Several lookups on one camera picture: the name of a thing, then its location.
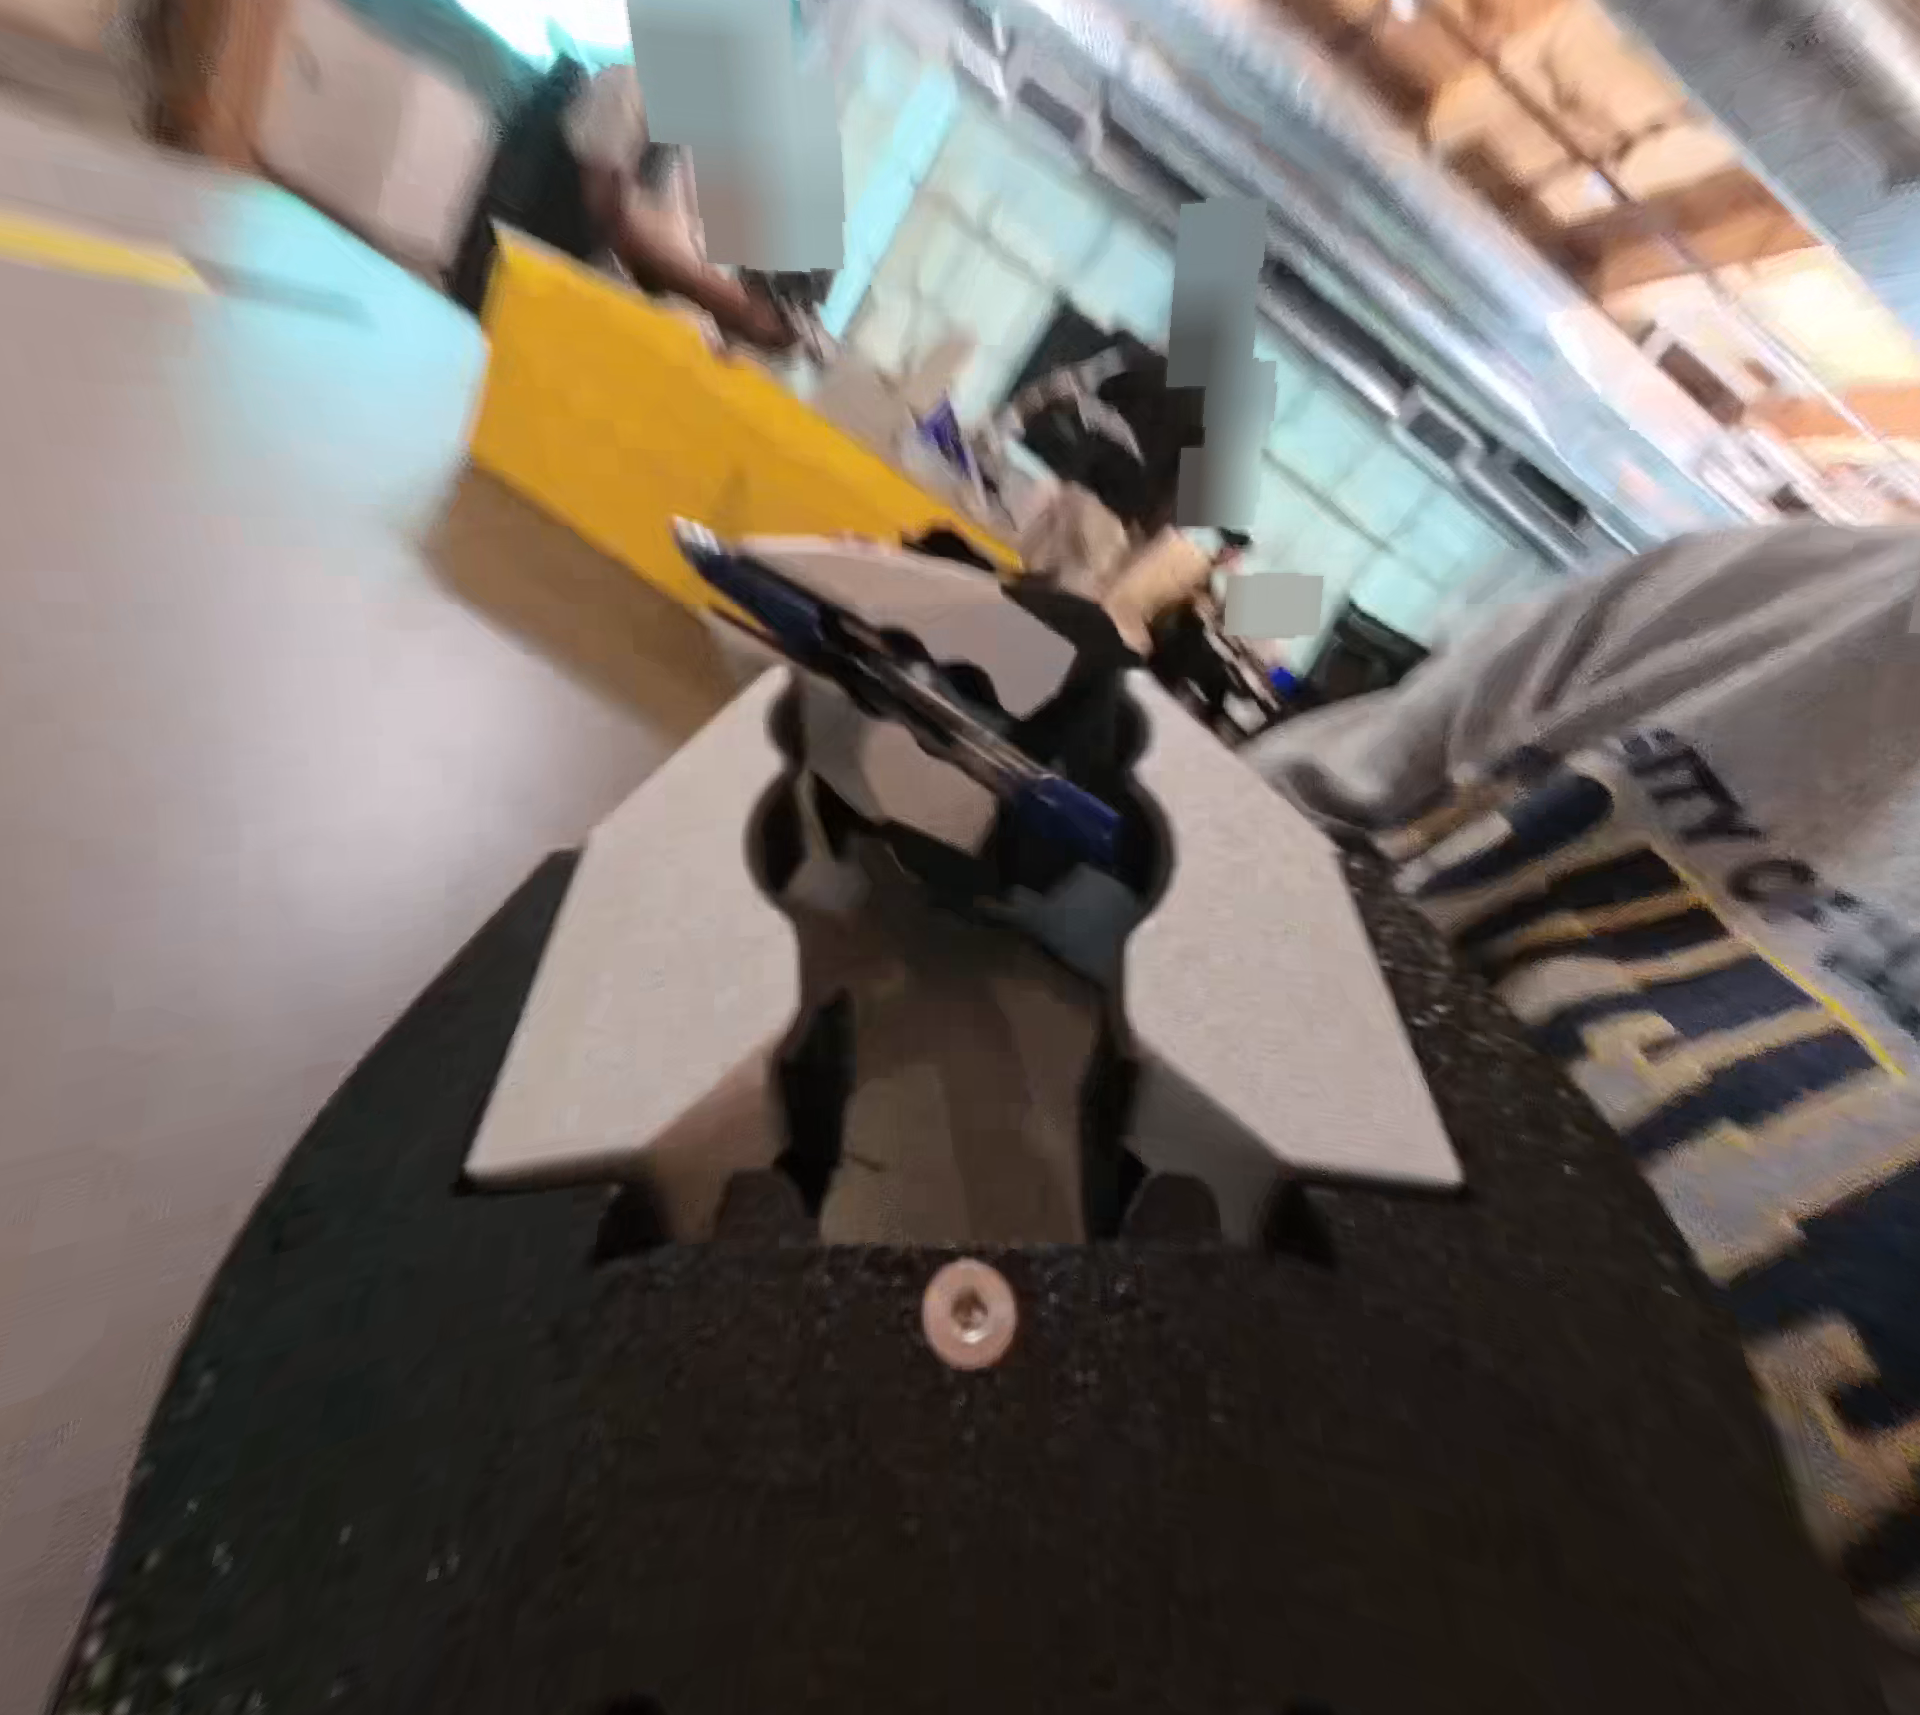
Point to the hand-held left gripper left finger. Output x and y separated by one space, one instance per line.
647 980

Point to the blue pen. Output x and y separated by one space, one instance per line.
1072 814

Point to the yellow plastic bin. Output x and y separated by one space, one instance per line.
630 395

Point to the yellow tape strip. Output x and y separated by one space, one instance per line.
91 245

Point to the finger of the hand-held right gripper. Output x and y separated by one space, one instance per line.
962 619
900 778

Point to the person's right forearm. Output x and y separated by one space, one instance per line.
1652 650

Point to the person's grey printed sweatshirt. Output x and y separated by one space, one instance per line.
1727 995

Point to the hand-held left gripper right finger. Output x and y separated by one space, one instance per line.
1276 980

